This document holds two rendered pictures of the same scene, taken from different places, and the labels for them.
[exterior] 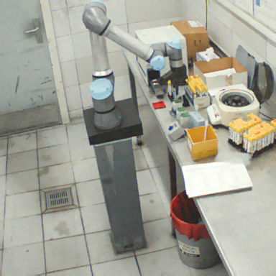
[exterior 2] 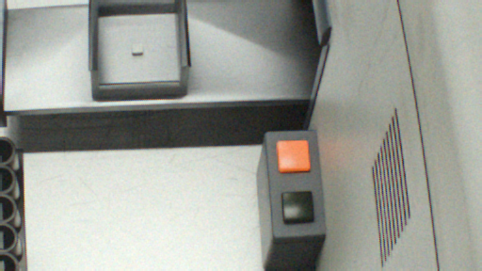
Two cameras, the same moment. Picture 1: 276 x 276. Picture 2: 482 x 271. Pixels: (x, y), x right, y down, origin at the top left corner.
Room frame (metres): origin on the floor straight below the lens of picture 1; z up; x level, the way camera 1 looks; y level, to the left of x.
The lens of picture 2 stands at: (2.53, -0.48, 1.49)
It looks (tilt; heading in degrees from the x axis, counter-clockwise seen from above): 64 degrees down; 91
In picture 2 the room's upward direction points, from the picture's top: 5 degrees clockwise
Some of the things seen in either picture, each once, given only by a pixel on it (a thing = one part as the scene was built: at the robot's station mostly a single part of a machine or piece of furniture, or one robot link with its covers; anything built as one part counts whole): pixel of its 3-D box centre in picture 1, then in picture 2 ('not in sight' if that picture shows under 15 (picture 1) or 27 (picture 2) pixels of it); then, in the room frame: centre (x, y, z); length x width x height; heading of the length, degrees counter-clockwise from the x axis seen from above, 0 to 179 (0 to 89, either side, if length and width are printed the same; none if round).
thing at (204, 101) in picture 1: (196, 94); not in sight; (2.34, -0.37, 0.91); 0.20 x 0.10 x 0.07; 8
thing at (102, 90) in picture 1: (102, 93); not in sight; (2.11, 0.16, 1.11); 0.13 x 0.12 x 0.14; 177
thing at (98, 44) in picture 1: (99, 48); not in sight; (2.24, 0.15, 1.32); 0.15 x 0.12 x 0.55; 177
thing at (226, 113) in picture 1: (233, 107); not in sight; (2.10, -0.55, 0.94); 0.30 x 0.24 x 0.12; 89
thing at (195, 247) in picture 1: (200, 229); not in sight; (1.91, -0.32, 0.22); 0.38 x 0.37 x 0.44; 8
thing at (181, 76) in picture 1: (178, 75); not in sight; (2.22, -0.26, 1.11); 0.09 x 0.08 x 0.12; 100
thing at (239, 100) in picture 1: (236, 103); not in sight; (2.10, -0.56, 0.97); 0.15 x 0.15 x 0.07
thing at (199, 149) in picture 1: (202, 142); not in sight; (1.83, -0.31, 0.92); 0.13 x 0.13 x 0.10; 6
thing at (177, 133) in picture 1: (178, 130); not in sight; (1.98, -0.21, 0.92); 0.13 x 0.07 x 0.08; 98
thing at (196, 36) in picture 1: (189, 37); not in sight; (3.16, -0.48, 0.97); 0.31 x 0.23 x 0.18; 2
